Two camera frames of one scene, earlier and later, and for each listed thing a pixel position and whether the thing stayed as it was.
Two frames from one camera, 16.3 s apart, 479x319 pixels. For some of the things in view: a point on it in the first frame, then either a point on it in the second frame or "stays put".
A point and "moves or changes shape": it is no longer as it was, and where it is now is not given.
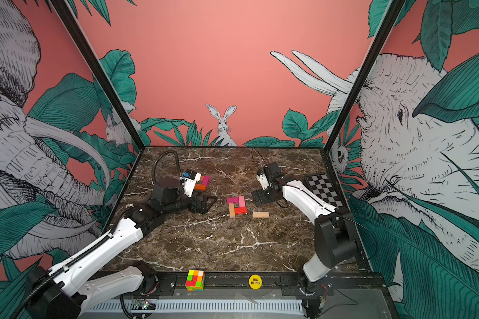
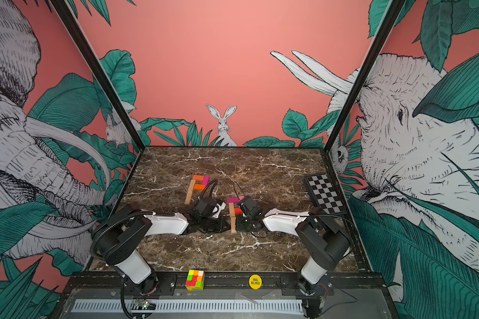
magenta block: (205, 179) stays put
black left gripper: (204, 208) -> (223, 220)
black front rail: (275, 284) stays put
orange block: (200, 187) stays put
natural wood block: (261, 214) moves or changes shape
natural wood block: (231, 210) stays put
